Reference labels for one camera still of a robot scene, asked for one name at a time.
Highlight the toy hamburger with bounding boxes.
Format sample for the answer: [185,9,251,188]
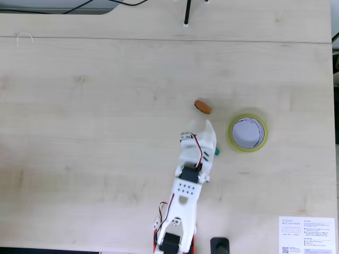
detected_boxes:
[194,99,213,115]

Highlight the yellow tape roll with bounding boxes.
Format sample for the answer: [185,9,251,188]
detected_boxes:
[227,113,269,153]

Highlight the black monitor stand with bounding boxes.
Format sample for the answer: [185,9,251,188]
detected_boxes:
[210,237,230,254]

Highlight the white printed paper sheet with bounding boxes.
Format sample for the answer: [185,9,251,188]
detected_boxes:
[278,216,335,254]

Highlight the red white gripper servo cable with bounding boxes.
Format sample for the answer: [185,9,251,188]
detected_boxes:
[191,133,210,170]

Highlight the red white arm servo cable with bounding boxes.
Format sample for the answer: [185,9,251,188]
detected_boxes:
[158,193,176,246]

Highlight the black camera tripod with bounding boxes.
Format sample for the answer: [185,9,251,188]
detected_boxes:
[173,0,210,28]

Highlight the black cable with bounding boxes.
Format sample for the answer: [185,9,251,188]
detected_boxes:
[62,0,149,14]

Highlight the thin white wire loop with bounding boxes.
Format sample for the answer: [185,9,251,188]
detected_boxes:
[16,32,34,48]

